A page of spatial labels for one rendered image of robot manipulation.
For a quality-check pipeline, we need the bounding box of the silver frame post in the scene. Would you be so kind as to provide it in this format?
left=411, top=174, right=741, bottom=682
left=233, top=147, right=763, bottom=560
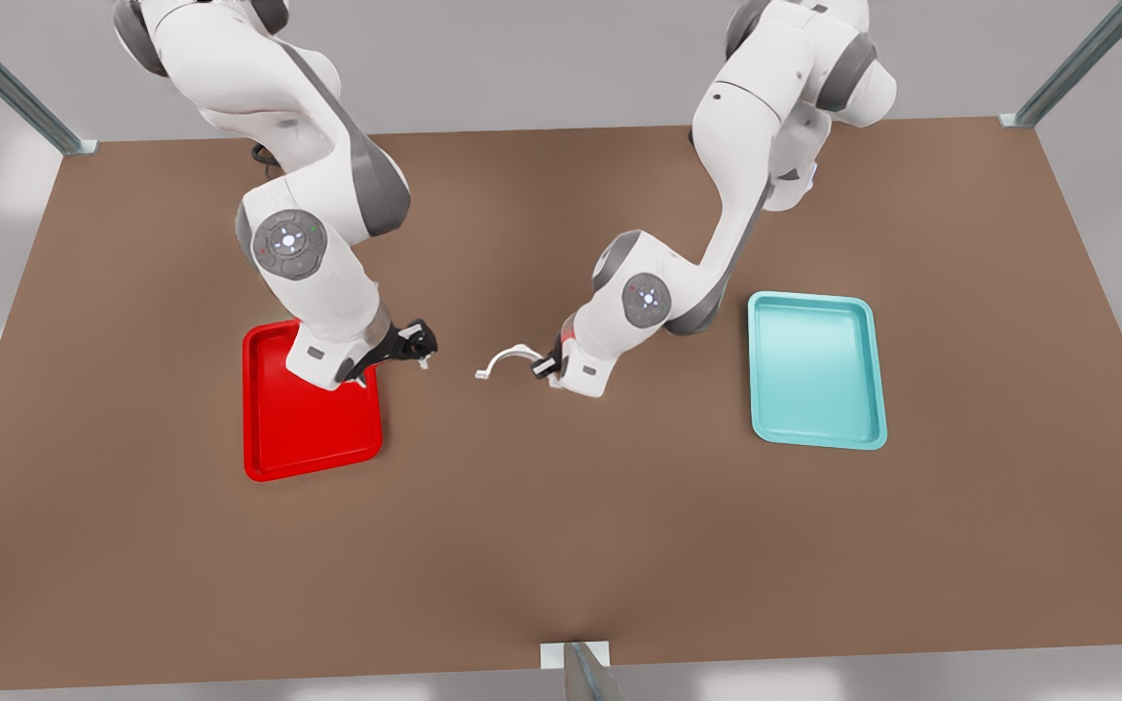
left=0, top=8, right=98, bottom=157
left=540, top=641, right=628, bottom=701
left=999, top=0, right=1122, bottom=129

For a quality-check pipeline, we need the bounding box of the white drainage pipe clamp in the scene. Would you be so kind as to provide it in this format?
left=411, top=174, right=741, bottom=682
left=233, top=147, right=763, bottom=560
left=474, top=344, right=544, bottom=381

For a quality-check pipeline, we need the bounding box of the red plastic tray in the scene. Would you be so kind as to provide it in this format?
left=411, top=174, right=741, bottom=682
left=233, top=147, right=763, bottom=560
left=243, top=319, right=385, bottom=483

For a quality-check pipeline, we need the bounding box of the teal plastic tray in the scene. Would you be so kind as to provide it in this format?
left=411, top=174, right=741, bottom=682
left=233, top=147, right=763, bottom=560
left=747, top=290, right=888, bottom=452

